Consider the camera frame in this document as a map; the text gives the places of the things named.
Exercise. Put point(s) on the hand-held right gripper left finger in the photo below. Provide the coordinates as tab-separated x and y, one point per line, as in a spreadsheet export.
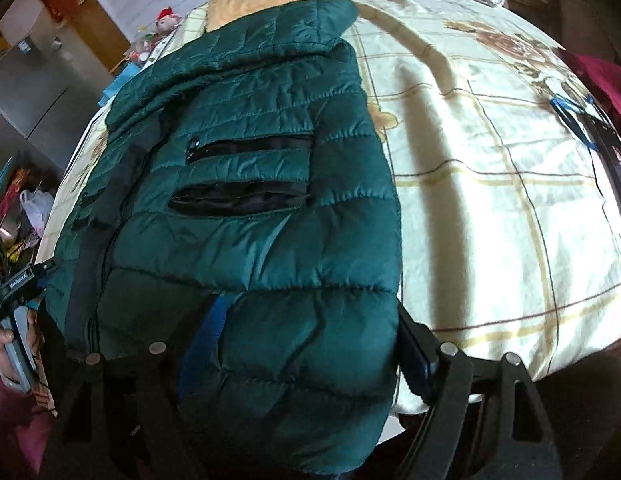
210	325

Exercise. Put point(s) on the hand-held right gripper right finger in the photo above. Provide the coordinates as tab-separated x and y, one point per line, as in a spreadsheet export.
415	355

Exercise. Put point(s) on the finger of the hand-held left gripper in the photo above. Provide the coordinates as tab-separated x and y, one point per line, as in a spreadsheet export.
46	267

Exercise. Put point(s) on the green quilted puffer jacket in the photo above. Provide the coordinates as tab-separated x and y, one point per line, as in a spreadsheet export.
260	210

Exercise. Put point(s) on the person's left forearm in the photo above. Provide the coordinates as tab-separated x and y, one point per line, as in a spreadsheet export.
20	430

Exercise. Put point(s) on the person's left hand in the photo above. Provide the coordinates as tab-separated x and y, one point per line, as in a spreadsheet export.
1	347

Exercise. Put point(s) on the white plastic bag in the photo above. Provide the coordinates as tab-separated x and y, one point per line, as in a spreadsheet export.
38	210

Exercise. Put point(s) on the grey refrigerator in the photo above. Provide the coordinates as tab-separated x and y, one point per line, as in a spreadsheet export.
35	95

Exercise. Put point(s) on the floral checked bedsheet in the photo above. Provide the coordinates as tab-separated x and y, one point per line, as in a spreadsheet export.
490	185

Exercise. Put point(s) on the blue bag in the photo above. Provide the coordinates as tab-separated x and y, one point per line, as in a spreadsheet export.
120	85

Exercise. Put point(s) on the wooden door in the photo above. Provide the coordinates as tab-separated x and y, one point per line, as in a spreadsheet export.
90	25

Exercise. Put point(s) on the plush toy with red hat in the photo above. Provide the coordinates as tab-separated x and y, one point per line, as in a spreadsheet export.
168	20

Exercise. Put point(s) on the maroon blanket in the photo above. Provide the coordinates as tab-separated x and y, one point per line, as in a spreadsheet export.
603	85

